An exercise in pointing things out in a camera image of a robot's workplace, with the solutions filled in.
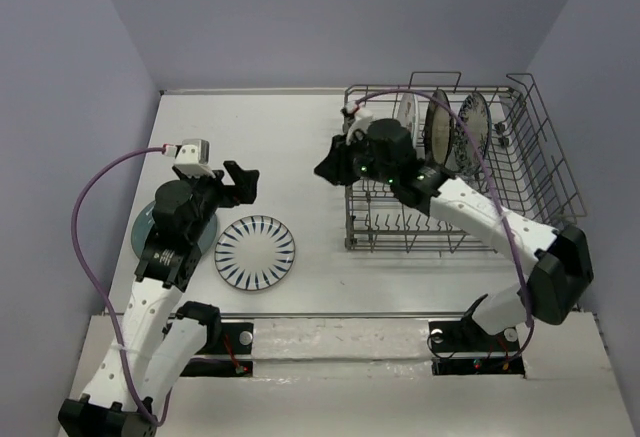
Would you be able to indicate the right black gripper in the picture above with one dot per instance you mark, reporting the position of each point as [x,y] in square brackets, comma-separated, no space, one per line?
[335,167]

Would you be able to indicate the grey wire dish rack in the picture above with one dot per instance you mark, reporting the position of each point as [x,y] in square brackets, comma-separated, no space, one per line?
[528,165]

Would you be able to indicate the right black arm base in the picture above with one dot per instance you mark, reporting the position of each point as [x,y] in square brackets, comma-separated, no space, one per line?
[454,354]

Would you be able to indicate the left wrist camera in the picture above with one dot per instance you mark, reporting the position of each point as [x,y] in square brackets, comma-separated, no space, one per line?
[192,158]

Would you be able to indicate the blue floral plate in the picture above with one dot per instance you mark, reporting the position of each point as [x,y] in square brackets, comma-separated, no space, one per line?
[471,148]

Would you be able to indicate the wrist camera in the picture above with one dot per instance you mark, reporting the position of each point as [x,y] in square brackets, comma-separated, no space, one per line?
[192,158]
[356,121]

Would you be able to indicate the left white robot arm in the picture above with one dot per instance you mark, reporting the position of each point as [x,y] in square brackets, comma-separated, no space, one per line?
[158,333]

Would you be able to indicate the dark brown rimmed plate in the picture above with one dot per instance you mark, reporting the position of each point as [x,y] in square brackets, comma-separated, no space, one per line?
[438,129]

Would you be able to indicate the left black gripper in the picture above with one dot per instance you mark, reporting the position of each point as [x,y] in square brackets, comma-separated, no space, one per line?
[243,191]

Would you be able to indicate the watermelon pattern plate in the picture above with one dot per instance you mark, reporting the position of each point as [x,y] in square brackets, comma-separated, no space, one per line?
[407,112]

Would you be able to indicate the plain teal plate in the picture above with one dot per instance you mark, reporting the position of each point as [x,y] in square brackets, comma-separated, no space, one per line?
[144,222]

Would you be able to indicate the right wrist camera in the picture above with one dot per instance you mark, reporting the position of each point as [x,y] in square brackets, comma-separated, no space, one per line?
[356,121]

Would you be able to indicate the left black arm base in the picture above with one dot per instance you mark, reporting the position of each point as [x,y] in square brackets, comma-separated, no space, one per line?
[229,357]

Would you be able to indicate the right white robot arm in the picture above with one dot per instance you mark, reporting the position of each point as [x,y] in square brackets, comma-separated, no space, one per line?
[553,265]

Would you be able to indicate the blue striped white plate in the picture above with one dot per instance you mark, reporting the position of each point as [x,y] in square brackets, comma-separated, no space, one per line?
[255,253]

